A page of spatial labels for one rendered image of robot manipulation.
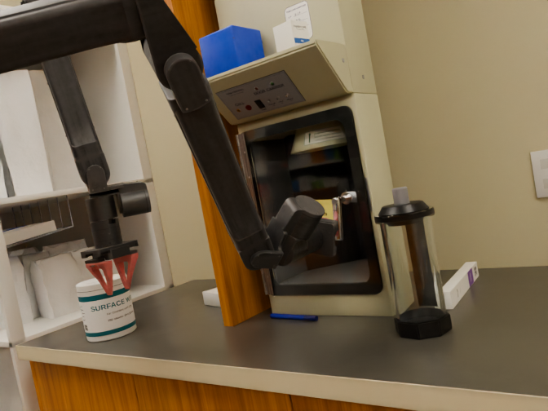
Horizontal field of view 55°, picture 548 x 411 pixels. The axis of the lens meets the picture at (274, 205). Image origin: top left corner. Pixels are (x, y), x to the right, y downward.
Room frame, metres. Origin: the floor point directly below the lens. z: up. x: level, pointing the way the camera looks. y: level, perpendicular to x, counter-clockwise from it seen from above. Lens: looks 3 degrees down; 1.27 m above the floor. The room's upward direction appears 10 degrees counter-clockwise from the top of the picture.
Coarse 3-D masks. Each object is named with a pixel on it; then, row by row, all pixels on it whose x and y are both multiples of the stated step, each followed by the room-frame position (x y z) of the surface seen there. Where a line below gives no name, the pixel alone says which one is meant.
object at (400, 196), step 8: (392, 192) 0.96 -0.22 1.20; (400, 192) 0.95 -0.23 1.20; (408, 192) 0.96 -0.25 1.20; (400, 200) 0.95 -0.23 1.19; (408, 200) 0.95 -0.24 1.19; (384, 208) 0.95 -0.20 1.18; (392, 208) 0.93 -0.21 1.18; (400, 208) 0.93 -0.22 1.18; (408, 208) 0.92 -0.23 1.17; (416, 208) 0.92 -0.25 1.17; (424, 208) 0.93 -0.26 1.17
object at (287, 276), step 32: (256, 128) 1.23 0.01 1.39; (288, 128) 1.17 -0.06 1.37; (320, 128) 1.12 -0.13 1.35; (352, 128) 1.08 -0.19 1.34; (256, 160) 1.24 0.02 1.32; (288, 160) 1.18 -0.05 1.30; (320, 160) 1.13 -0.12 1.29; (352, 160) 1.08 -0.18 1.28; (256, 192) 1.25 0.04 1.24; (288, 192) 1.19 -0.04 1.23; (320, 192) 1.14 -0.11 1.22; (352, 192) 1.09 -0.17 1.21; (352, 224) 1.10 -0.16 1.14; (320, 256) 1.16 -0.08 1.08; (352, 256) 1.11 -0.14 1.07; (288, 288) 1.22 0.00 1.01; (320, 288) 1.17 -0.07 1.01; (352, 288) 1.12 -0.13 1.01
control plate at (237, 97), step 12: (252, 84) 1.12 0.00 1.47; (264, 84) 1.11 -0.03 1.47; (276, 84) 1.10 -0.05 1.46; (288, 84) 1.09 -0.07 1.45; (228, 96) 1.17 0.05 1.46; (240, 96) 1.16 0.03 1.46; (252, 96) 1.15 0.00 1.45; (264, 96) 1.14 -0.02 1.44; (300, 96) 1.11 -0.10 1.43; (228, 108) 1.21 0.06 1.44; (240, 108) 1.20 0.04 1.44; (252, 108) 1.18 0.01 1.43; (264, 108) 1.17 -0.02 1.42
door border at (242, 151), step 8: (240, 136) 1.26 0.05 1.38; (240, 144) 1.26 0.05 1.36; (240, 152) 1.26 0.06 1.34; (248, 160) 1.25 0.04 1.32; (248, 168) 1.25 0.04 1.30; (248, 176) 1.26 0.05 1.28; (248, 184) 1.26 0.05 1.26; (256, 208) 1.25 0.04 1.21; (264, 272) 1.26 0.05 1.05; (264, 280) 1.26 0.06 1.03
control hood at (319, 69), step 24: (312, 48) 1.00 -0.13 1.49; (336, 48) 1.05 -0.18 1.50; (240, 72) 1.11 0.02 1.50; (264, 72) 1.09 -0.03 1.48; (288, 72) 1.07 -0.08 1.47; (312, 72) 1.05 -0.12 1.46; (336, 72) 1.03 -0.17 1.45; (216, 96) 1.19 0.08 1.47; (312, 96) 1.10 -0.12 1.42; (336, 96) 1.09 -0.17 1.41; (240, 120) 1.23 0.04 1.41
